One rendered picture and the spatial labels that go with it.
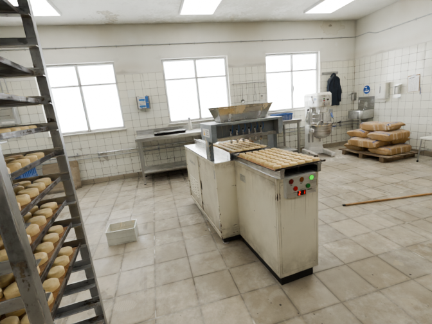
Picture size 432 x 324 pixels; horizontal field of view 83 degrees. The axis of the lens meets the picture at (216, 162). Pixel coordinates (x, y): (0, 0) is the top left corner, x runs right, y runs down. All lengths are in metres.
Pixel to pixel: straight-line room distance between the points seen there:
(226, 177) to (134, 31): 3.99
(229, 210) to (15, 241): 1.91
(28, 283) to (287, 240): 1.51
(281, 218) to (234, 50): 4.54
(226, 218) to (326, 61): 5.25
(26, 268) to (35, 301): 0.08
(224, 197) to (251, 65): 4.04
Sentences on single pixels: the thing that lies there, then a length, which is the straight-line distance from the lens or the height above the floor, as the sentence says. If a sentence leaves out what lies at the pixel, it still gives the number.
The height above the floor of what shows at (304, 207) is 0.59.
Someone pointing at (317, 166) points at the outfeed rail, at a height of 0.88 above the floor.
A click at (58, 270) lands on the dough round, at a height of 0.88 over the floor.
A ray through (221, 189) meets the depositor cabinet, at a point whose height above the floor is 0.59.
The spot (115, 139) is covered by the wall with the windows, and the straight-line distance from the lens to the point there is 5.41.
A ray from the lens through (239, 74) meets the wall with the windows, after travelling 5.71.
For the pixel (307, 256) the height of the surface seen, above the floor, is 0.20.
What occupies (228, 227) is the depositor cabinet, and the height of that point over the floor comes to 0.19.
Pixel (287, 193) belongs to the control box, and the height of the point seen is 0.74.
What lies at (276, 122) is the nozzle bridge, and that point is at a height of 1.13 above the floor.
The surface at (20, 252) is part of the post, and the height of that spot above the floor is 1.09.
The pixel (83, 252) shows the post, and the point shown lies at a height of 0.82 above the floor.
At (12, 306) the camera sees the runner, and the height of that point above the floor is 0.96.
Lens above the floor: 1.34
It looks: 13 degrees down
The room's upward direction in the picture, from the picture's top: 6 degrees counter-clockwise
